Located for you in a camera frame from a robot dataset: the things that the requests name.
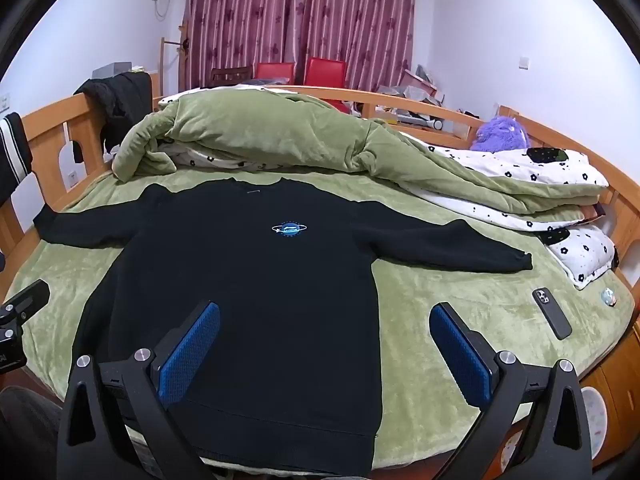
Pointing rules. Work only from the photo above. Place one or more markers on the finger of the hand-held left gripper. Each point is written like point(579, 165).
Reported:
point(30, 296)

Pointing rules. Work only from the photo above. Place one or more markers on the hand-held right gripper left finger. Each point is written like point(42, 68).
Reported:
point(190, 355)

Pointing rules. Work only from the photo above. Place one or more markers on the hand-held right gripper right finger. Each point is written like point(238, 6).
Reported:
point(460, 355)

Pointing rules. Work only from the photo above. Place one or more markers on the black sweater with blue emblem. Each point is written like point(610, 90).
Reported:
point(250, 285)

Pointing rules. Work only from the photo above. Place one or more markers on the green plush bed blanket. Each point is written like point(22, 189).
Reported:
point(450, 285)

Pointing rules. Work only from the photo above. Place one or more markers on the person's leg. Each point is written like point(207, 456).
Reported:
point(27, 425)

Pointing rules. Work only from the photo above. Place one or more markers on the black smartphone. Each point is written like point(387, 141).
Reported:
point(552, 314)

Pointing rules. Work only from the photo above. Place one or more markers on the black garment with striped hem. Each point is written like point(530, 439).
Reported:
point(12, 155)

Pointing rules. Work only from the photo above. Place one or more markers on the white star print cushion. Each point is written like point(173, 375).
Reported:
point(595, 412)

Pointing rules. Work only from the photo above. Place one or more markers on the small round badge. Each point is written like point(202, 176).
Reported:
point(609, 296)

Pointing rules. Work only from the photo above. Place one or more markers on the white floral pillow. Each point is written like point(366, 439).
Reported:
point(585, 255)

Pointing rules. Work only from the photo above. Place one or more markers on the black jacket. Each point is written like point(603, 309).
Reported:
point(122, 100)

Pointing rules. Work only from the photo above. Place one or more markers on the purple plush toy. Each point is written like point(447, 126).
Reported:
point(497, 135)

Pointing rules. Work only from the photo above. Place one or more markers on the grey box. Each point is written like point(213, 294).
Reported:
point(112, 70)

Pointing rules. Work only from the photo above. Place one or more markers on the green quilt with floral lining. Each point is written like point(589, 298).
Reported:
point(250, 120)

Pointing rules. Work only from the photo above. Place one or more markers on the pile of packaging clutter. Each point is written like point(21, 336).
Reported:
point(420, 90)

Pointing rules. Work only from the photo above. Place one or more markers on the wooden coat rack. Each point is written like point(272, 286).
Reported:
point(164, 60)

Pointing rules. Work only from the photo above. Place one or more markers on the dark wooden chair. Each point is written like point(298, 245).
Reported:
point(230, 76)

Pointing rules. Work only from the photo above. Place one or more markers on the red chair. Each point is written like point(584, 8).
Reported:
point(274, 71)
point(325, 72)

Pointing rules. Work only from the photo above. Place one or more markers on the red floral curtain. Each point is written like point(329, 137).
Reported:
point(300, 15)

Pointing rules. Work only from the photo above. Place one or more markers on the white wall outlet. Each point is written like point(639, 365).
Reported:
point(72, 178)

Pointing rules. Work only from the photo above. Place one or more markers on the wooden bed frame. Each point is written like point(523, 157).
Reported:
point(45, 115)

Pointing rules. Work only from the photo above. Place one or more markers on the white wall socket panel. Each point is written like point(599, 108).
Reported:
point(4, 102)

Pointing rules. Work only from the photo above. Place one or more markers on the white wall switch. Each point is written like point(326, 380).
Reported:
point(523, 63)

